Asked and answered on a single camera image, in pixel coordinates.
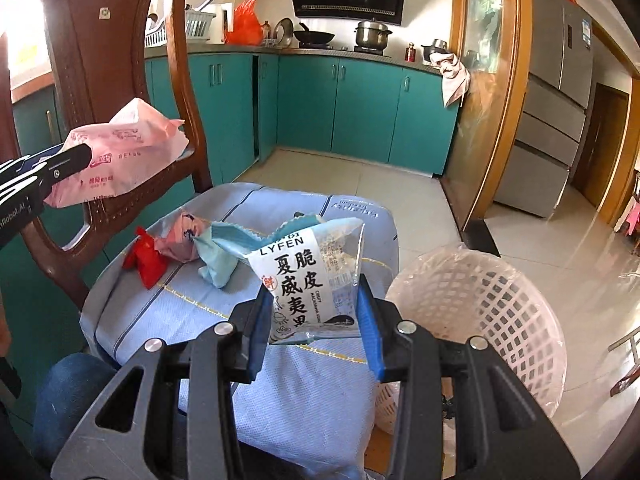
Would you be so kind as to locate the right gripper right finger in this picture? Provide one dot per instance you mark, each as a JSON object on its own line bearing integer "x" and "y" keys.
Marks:
{"x": 500, "y": 431}

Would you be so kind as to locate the teal lower kitchen cabinets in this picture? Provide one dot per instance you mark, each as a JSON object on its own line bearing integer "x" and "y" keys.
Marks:
{"x": 249, "y": 103}

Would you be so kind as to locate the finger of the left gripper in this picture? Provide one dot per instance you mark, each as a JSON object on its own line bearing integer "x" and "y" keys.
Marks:
{"x": 57, "y": 163}

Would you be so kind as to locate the pink hanging towel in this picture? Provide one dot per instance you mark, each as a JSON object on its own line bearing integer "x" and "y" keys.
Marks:
{"x": 455, "y": 77}

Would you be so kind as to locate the red crumpled wrapper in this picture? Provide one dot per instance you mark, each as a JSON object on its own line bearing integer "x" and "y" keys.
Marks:
{"x": 143, "y": 257}

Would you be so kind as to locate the steel cooking pot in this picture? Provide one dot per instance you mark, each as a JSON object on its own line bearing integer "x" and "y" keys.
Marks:
{"x": 372, "y": 36}

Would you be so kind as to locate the pink crumpled wrapper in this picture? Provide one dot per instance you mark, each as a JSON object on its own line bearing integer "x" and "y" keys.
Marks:
{"x": 176, "y": 242}

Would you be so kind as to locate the white plastic mesh basket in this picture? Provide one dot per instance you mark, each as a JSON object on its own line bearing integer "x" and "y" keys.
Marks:
{"x": 457, "y": 293}

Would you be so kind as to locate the brown wooden room door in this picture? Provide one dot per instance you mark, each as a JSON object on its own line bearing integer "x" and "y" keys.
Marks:
{"x": 603, "y": 139}

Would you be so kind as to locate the red thermos bottle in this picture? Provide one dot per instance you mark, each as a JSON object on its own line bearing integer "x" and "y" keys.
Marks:
{"x": 410, "y": 53}

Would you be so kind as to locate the black wok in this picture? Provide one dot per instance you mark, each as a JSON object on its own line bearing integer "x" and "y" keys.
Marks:
{"x": 307, "y": 37}

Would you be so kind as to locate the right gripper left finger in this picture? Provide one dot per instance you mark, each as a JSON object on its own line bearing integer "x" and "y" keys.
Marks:
{"x": 168, "y": 412}

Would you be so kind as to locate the pink tissue pack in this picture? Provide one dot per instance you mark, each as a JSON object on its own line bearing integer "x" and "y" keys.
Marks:
{"x": 135, "y": 145}

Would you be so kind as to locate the white dish rack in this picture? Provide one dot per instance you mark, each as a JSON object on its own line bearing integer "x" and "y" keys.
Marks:
{"x": 197, "y": 29}

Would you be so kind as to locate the orange plastic bag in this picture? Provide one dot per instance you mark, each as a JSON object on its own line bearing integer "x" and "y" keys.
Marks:
{"x": 247, "y": 31}

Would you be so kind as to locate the white snack packet black lettering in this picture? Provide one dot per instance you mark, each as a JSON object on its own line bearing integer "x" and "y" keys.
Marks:
{"x": 312, "y": 275}

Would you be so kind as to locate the dark wooden chair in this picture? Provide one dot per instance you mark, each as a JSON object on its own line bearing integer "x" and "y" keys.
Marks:
{"x": 96, "y": 52}

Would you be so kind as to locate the wooden glass sliding door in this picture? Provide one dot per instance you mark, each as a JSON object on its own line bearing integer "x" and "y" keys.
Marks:
{"x": 493, "y": 39}

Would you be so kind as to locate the steel pot lid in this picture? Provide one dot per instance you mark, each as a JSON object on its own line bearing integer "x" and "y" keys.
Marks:
{"x": 283, "y": 33}

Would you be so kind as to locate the black kettle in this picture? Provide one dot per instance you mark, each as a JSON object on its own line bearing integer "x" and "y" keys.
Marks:
{"x": 436, "y": 46}

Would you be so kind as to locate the blue jeans knee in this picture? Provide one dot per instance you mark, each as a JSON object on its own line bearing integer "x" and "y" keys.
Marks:
{"x": 68, "y": 391}

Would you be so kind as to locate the light blue face mask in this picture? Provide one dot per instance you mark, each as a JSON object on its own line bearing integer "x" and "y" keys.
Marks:
{"x": 223, "y": 245}

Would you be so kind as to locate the silver refrigerator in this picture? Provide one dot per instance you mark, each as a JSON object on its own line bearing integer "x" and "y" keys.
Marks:
{"x": 554, "y": 111}

